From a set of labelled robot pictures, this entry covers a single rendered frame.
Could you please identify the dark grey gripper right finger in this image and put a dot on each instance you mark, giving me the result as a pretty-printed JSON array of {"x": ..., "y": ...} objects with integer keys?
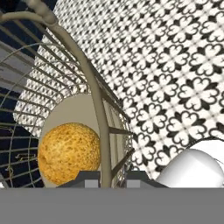
[{"x": 137, "y": 176}]

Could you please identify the white round object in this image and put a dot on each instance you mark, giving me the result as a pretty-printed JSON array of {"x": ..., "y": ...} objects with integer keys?
[{"x": 192, "y": 170}]

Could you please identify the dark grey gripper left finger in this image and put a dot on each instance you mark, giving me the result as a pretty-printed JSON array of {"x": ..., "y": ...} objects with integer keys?
[{"x": 90, "y": 176}]

